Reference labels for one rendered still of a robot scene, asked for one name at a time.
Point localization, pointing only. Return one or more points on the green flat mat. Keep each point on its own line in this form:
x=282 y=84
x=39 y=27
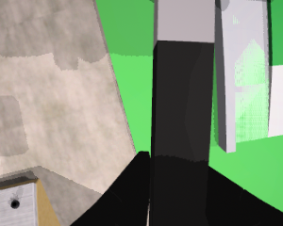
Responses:
x=257 y=164

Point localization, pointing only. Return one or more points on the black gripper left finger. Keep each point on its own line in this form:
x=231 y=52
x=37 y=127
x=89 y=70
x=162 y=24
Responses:
x=125 y=203

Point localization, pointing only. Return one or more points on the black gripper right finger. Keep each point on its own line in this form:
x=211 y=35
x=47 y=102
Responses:
x=231 y=205

